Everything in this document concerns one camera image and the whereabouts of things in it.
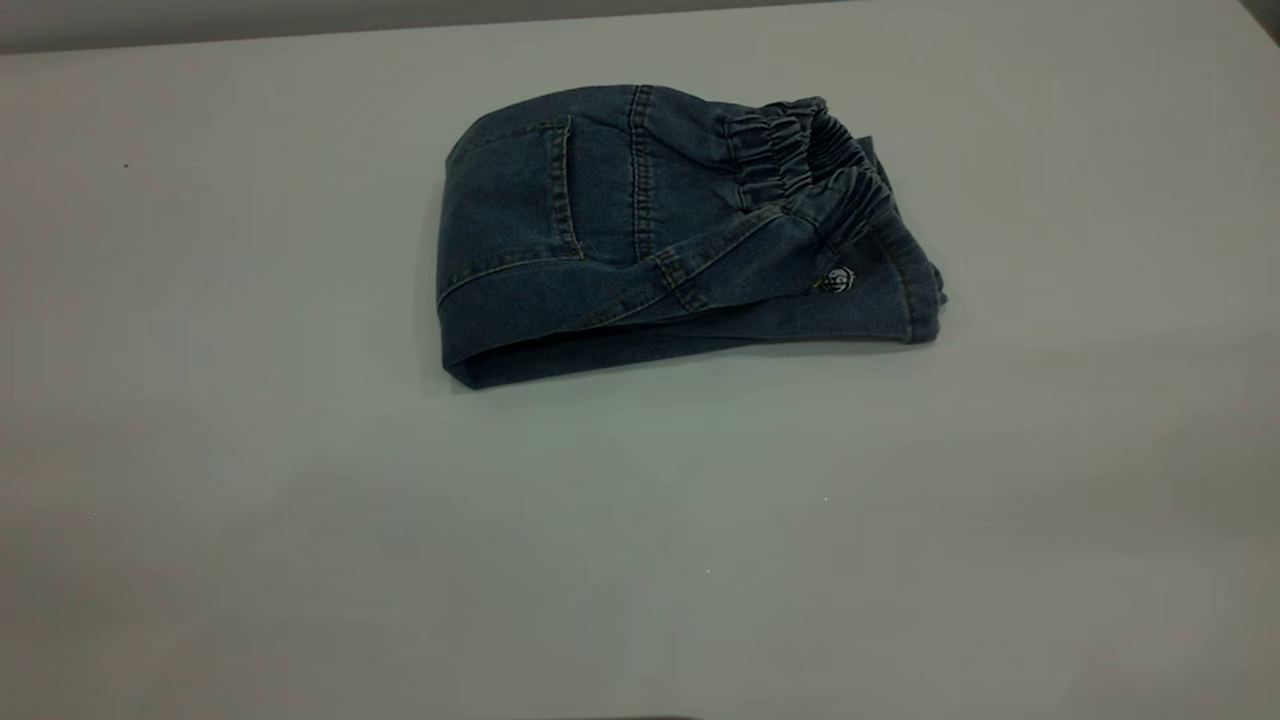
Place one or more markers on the blue denim pants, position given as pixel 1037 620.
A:
pixel 620 230

